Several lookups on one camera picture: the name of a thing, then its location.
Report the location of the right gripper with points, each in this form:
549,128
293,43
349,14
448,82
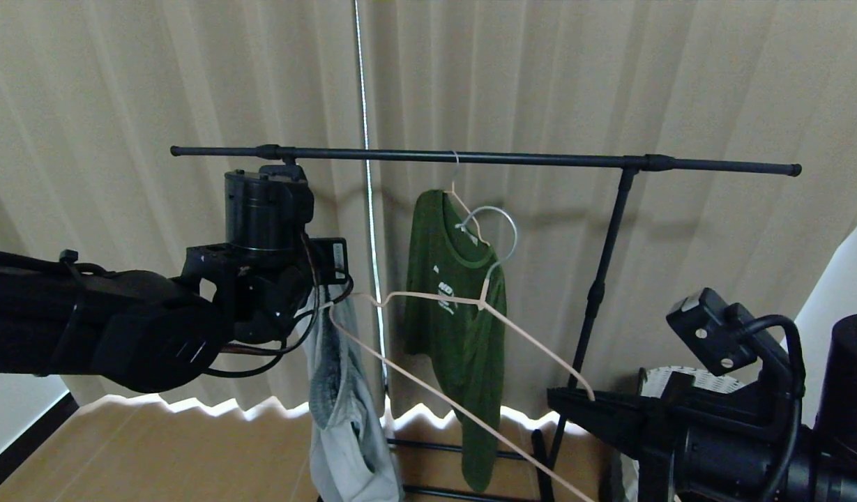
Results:
728,446

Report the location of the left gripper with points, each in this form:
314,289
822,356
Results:
289,279

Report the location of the pale grey garment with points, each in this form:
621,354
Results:
344,432

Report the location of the pink clothes hanger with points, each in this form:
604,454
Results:
463,209
482,300

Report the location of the green printed shirt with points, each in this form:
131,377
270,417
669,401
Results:
463,362

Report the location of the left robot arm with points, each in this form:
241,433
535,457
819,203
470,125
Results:
121,328

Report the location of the white laundry basket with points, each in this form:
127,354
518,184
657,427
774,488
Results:
686,380

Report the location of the black clothes rack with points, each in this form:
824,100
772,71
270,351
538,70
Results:
540,159

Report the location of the beige curtain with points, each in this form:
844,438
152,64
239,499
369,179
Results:
121,104

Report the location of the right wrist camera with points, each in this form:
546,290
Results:
721,335

